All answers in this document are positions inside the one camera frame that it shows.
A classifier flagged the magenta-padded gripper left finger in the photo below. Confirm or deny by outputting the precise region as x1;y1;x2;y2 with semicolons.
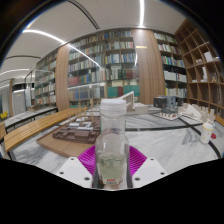
55;144;98;189

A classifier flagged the white sloped building model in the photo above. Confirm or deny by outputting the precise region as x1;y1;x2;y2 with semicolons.
118;90;154;116

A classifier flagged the open wooden cubby shelf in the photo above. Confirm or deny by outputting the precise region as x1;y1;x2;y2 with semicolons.
174;19;224;118

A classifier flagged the dark grey building model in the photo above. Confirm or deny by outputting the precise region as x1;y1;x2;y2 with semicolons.
153;95;184;121

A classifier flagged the wide bookshelf full of books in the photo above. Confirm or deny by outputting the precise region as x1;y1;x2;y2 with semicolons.
66;29;141;108

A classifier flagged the bookshelf behind glass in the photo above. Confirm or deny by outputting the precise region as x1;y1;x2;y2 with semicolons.
33;49;59;108

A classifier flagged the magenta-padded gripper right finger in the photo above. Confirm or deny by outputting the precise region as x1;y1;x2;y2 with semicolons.
127;145;168;189

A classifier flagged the brown model on wooden board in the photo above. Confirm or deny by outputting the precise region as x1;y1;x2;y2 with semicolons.
35;114;102;158

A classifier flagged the narrow bookshelf full of books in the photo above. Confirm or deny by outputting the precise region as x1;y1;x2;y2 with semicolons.
153;31;189;99

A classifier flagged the straight ceiling light strip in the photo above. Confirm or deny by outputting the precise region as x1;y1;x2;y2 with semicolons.
138;0;146;28

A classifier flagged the curved wooden slat bench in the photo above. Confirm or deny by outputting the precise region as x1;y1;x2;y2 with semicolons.
214;114;224;128
3;106;88;153

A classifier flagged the clear bottle with white cap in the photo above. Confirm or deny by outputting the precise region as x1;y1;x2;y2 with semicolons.
94;98;130;190

